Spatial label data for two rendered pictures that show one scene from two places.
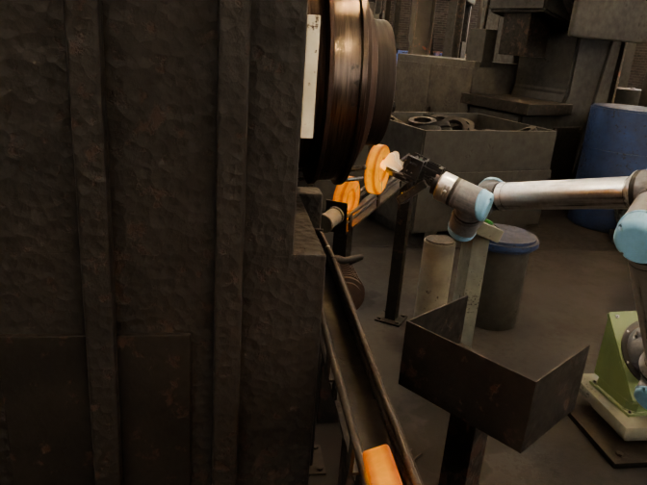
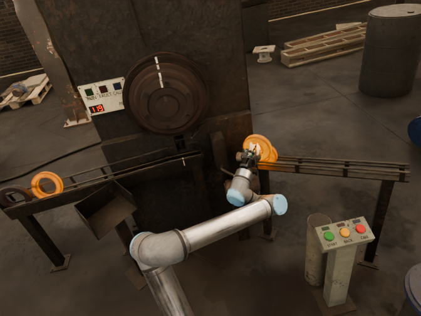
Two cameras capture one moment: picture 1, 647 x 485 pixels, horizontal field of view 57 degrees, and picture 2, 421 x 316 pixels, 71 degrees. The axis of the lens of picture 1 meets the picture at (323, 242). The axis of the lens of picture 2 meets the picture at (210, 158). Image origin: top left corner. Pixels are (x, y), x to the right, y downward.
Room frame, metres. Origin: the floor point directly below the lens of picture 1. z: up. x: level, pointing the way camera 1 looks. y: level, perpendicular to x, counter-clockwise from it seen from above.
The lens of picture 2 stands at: (1.80, -1.49, 1.75)
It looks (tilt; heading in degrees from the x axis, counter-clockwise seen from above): 35 degrees down; 98
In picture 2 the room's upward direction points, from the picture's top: 11 degrees counter-clockwise
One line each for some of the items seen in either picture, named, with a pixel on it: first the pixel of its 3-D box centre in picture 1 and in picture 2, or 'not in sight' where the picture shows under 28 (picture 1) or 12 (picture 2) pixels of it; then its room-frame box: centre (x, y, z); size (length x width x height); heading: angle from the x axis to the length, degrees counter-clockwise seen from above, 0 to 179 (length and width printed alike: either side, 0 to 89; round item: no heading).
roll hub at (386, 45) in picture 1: (371, 84); (167, 105); (1.43, -0.08, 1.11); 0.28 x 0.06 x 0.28; 10
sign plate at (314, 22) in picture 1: (300, 72); (106, 96); (1.06, 0.06, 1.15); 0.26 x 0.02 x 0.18; 10
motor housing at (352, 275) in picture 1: (334, 340); (244, 208); (1.76, -0.06, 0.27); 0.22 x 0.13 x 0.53; 10
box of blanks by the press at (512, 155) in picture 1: (448, 172); not in sight; (4.05, -0.82, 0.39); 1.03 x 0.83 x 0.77; 115
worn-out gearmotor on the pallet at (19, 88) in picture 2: not in sight; (21, 88); (-1.98, 3.37, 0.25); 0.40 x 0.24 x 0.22; 100
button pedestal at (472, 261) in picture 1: (468, 286); (338, 269); (2.21, -0.59, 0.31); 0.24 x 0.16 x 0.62; 10
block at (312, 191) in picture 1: (300, 229); (218, 150); (1.64, 0.07, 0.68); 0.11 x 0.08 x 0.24; 100
